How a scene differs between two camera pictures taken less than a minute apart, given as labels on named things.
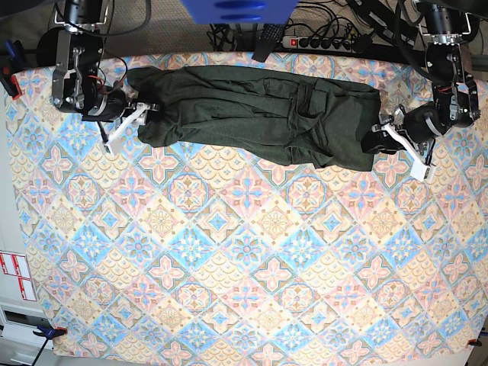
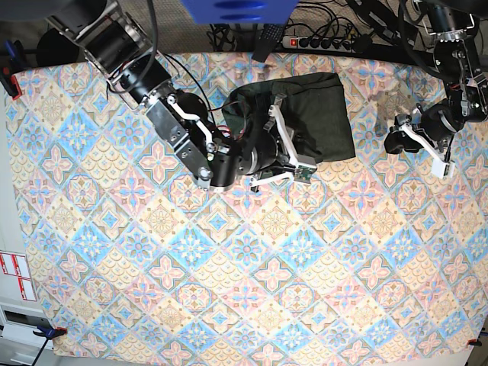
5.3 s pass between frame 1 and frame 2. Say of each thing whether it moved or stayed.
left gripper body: moved
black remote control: stayed
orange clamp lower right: stayed
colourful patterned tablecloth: stayed
